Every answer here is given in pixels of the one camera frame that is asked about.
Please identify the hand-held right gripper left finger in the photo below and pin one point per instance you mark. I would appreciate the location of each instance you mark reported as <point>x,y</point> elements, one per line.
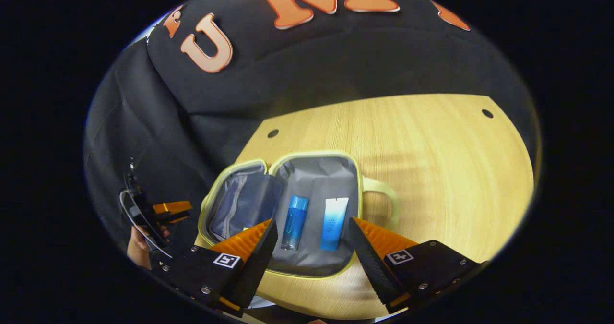
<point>256,266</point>

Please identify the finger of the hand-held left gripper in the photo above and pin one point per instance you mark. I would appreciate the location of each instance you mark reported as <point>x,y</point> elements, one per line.
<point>178,219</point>
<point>177,207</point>

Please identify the blue white skincare tube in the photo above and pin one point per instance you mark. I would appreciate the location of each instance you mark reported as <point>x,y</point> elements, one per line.
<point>334,223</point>

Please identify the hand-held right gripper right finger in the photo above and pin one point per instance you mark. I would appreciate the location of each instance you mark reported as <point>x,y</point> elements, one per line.
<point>371,266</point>

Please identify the blue skincare bottle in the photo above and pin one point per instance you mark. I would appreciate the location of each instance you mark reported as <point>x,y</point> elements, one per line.
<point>295,223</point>

